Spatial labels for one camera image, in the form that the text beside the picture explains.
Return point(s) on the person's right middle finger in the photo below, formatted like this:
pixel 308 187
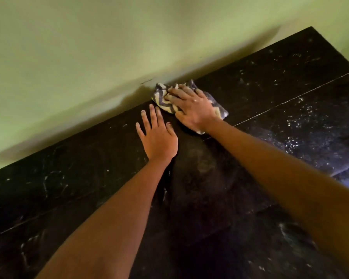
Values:
pixel 180 92

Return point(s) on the person's left thumb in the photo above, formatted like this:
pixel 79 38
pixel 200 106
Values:
pixel 172 131

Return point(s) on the person's left little finger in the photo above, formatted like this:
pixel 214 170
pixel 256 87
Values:
pixel 140 131

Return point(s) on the person's right little finger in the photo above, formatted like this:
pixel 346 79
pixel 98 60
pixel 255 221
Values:
pixel 201 93

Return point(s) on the person's right thumb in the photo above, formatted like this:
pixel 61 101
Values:
pixel 181 115

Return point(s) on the person's left forearm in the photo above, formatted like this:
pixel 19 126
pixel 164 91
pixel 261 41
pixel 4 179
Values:
pixel 110 223

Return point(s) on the person's left hand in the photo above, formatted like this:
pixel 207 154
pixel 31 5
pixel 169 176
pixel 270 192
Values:
pixel 160 142

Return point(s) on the person's right forearm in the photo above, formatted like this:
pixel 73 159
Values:
pixel 290 183

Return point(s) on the person's left middle finger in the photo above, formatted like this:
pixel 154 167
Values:
pixel 153 116

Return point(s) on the person's right hand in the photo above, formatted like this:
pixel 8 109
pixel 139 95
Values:
pixel 197 110

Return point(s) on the grey and cream zigzag cloth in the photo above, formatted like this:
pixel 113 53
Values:
pixel 160 97

